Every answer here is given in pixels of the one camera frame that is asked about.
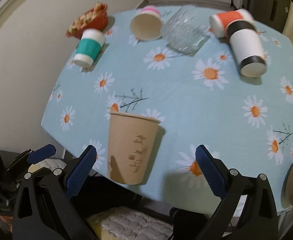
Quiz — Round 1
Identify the brown kraft paper cup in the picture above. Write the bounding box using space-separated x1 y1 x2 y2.
108 111 159 185

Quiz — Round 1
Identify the teal sleeve white cup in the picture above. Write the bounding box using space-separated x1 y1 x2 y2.
73 29 106 69

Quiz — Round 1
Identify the black banded white cup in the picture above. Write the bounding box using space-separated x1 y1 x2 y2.
227 21 267 78

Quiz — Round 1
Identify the orange sleeve white cup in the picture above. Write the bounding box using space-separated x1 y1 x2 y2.
209 9 254 38

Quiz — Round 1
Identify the pink sleeve white cup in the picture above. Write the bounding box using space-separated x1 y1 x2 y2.
130 5 163 41

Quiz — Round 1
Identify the blue daisy tablecloth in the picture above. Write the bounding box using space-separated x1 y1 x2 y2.
41 10 293 213

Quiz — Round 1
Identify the grey quilted cushion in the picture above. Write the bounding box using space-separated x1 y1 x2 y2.
87 207 173 240

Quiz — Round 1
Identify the red bowl of strawberries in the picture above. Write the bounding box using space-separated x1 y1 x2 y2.
66 2 109 39

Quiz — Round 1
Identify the clear glass tumbler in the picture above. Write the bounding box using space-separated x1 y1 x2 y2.
161 5 209 56

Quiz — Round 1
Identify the dark grey suitcase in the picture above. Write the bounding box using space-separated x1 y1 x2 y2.
246 0 291 33

